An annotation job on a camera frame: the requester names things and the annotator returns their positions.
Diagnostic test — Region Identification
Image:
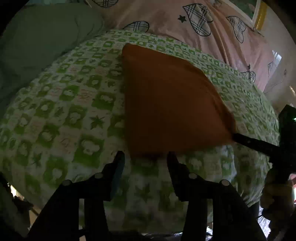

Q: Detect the orange knit sweater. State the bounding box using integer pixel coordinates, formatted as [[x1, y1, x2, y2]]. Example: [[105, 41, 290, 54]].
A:
[[121, 44, 236, 159]]

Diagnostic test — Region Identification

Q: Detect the green white patterned blanket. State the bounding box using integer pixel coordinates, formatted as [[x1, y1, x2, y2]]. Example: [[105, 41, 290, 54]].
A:
[[1, 30, 280, 233]]

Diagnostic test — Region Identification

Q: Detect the green pillow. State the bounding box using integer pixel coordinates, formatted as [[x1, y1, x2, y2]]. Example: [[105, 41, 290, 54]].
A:
[[1, 3, 105, 105]]

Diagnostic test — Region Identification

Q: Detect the person's right hand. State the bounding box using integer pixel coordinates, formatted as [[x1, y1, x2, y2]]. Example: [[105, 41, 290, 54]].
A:
[[260, 167, 295, 240]]

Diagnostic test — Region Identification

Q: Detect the pink heart print duvet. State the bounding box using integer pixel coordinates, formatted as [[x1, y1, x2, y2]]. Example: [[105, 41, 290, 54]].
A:
[[89, 1, 273, 90]]

